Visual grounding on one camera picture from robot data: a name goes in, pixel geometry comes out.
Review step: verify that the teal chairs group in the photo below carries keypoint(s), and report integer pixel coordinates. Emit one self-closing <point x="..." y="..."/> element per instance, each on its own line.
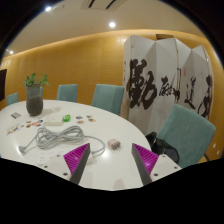
<point x="108" y="96"/>

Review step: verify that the ceiling air conditioner vent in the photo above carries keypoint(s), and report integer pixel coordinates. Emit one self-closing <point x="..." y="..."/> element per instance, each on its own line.
<point x="103" y="3"/>

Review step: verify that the small green object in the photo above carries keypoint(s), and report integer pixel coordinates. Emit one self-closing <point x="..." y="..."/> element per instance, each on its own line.
<point x="66" y="118"/>

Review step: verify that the beige charger block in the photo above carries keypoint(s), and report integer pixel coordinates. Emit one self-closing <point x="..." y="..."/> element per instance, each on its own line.
<point x="114" y="144"/>

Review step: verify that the round ceiling lights group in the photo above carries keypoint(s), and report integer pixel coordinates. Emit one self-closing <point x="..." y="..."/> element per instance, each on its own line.
<point x="112" y="24"/>

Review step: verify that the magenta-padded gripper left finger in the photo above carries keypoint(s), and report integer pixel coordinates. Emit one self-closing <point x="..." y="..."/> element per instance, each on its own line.
<point x="78" y="160"/>

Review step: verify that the white power strip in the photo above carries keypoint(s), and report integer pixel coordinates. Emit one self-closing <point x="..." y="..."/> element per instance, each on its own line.
<point x="50" y="154"/>

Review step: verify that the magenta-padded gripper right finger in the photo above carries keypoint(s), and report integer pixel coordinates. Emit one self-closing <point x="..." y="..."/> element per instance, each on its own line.
<point x="145" y="160"/>

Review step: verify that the grey table socket panel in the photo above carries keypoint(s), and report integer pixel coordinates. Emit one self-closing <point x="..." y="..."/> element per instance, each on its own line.
<point x="16" y="115"/>

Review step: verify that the black wall television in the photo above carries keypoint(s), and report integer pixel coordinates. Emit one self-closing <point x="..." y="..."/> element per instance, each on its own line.
<point x="3" y="85"/>

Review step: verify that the white calligraphy folding screen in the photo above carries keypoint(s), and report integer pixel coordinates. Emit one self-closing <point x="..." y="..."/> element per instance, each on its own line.
<point x="150" y="83"/>

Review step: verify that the potted plant in grey vase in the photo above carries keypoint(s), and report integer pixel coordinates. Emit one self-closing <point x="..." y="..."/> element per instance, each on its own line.
<point x="34" y="101"/>

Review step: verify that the teal chair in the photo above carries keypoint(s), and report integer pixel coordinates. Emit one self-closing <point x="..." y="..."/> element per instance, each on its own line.
<point x="188" y="133"/>

